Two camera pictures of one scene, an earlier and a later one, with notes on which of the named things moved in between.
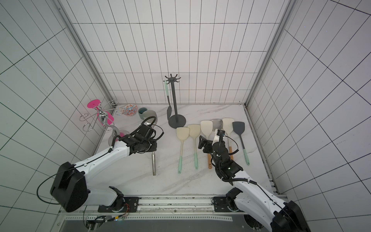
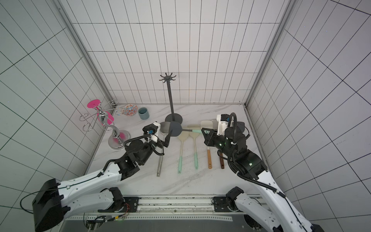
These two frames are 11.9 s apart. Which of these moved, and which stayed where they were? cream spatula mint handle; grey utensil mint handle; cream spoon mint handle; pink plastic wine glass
Moved: grey utensil mint handle
Stayed: cream spatula mint handle; pink plastic wine glass; cream spoon mint handle
